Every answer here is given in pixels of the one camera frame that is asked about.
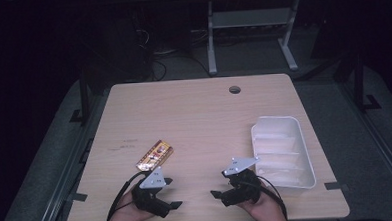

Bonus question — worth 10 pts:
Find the person's left hand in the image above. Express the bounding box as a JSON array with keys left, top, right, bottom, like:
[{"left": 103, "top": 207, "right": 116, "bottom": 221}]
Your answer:
[{"left": 101, "top": 187, "right": 157, "bottom": 221}]

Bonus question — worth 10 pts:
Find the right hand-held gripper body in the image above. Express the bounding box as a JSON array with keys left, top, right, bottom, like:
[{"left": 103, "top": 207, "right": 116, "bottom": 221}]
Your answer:
[{"left": 218, "top": 155, "right": 264, "bottom": 207}]

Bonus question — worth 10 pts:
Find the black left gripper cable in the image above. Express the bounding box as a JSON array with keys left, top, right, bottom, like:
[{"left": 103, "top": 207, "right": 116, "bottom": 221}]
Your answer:
[{"left": 104, "top": 171, "right": 151, "bottom": 221}]

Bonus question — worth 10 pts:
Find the black metal stand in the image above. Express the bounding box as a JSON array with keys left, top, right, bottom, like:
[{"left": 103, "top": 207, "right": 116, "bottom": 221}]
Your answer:
[
  {"left": 66, "top": 69, "right": 96, "bottom": 128},
  {"left": 350, "top": 50, "right": 382, "bottom": 113}
]

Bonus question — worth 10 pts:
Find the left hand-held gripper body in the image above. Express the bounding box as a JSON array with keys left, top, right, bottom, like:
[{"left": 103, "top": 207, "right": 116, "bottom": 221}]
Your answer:
[{"left": 129, "top": 166, "right": 173, "bottom": 220}]

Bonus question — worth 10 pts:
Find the person's right hand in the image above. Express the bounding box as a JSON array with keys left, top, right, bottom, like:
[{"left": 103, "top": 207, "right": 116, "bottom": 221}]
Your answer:
[{"left": 235, "top": 182, "right": 289, "bottom": 221}]

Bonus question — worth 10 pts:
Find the white plastic bin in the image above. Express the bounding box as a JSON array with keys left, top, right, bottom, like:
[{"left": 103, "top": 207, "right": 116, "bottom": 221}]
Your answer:
[{"left": 249, "top": 113, "right": 318, "bottom": 192}]

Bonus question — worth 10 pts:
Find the gold brown snack packet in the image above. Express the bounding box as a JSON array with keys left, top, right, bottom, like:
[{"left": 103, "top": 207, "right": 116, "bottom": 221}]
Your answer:
[{"left": 133, "top": 138, "right": 176, "bottom": 173}]

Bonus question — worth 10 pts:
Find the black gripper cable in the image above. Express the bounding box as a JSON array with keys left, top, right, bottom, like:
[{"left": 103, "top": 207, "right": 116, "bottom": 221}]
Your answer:
[
  {"left": 104, "top": 171, "right": 151, "bottom": 221},
  {"left": 256, "top": 174, "right": 289, "bottom": 221}
]

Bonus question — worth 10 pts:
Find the black tape strip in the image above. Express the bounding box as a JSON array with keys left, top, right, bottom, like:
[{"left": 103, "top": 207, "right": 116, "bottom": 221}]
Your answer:
[
  {"left": 324, "top": 180, "right": 350, "bottom": 192},
  {"left": 71, "top": 192, "right": 89, "bottom": 203}
]

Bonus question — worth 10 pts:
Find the floor cables bundle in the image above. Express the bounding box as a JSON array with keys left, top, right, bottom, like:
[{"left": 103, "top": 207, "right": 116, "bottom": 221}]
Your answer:
[{"left": 134, "top": 24, "right": 214, "bottom": 83}]

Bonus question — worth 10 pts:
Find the white metal table frame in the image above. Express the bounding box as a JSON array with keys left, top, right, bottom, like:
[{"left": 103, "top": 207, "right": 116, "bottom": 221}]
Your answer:
[{"left": 204, "top": 0, "right": 305, "bottom": 77}]

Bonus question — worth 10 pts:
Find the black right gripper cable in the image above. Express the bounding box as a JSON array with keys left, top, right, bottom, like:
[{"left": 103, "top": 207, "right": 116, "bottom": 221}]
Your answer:
[{"left": 256, "top": 174, "right": 289, "bottom": 221}]

